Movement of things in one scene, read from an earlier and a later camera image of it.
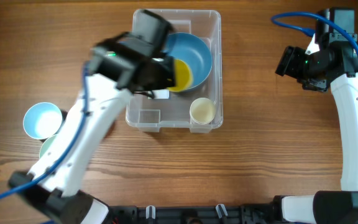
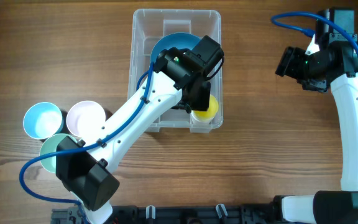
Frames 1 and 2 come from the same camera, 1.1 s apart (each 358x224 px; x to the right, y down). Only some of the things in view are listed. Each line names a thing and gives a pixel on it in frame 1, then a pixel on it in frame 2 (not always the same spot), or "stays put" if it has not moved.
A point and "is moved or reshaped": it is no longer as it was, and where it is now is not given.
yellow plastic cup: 183,76 is moved or reshaped
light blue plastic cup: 42,121 stays put
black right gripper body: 299,66 stays put
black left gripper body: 163,72 -> 199,99
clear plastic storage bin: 149,116 stays put
